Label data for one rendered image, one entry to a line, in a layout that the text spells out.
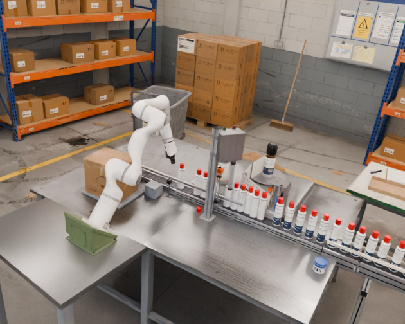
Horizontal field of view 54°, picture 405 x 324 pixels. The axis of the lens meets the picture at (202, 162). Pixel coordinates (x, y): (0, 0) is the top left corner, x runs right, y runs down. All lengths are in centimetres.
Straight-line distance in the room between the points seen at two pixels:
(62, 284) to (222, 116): 445
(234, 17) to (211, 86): 179
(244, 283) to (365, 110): 496
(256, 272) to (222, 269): 20
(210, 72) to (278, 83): 160
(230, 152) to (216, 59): 372
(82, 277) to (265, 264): 105
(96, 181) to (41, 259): 71
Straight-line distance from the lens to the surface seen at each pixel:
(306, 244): 265
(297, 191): 316
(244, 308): 303
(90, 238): 238
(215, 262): 240
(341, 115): 698
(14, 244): 261
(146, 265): 263
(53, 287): 228
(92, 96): 679
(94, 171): 285
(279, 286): 234
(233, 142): 247
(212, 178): 258
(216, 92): 618
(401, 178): 404
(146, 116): 241
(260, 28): 737
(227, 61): 602
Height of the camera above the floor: 239
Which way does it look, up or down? 26 degrees down
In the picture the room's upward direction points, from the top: 5 degrees clockwise
